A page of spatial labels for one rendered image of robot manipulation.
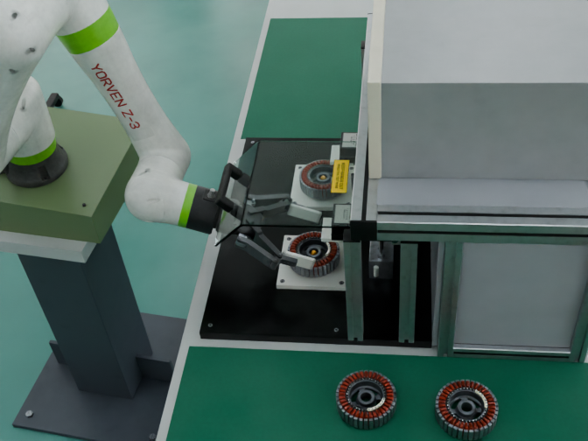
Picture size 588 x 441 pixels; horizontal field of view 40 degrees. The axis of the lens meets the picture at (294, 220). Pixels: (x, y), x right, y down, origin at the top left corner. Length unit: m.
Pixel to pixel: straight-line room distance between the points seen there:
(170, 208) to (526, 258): 0.70
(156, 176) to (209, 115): 1.90
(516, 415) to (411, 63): 0.67
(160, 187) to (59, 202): 0.37
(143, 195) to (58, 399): 1.12
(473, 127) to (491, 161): 0.08
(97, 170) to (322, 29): 0.92
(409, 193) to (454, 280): 0.18
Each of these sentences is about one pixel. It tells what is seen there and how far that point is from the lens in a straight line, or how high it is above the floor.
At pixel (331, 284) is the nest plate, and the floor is 0.78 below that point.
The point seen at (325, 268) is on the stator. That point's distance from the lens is 1.72.
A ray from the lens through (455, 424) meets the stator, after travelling 1.52.
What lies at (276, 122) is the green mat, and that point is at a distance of 2.20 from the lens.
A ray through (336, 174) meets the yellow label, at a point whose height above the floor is 1.07.
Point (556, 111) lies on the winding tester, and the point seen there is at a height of 1.26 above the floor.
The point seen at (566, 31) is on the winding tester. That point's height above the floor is 1.32.
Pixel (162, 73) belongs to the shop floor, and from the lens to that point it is 3.88.
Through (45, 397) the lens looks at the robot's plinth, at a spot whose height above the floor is 0.02.
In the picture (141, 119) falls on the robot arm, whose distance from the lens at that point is 1.71.
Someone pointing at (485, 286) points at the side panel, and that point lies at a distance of 1.51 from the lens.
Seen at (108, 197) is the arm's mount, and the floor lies 0.82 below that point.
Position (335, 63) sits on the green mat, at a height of 0.75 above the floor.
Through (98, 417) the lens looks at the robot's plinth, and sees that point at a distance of 2.57.
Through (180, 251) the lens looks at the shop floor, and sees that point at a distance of 2.96.
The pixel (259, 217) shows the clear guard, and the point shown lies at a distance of 1.47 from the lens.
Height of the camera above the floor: 2.07
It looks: 44 degrees down
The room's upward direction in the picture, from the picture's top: 6 degrees counter-clockwise
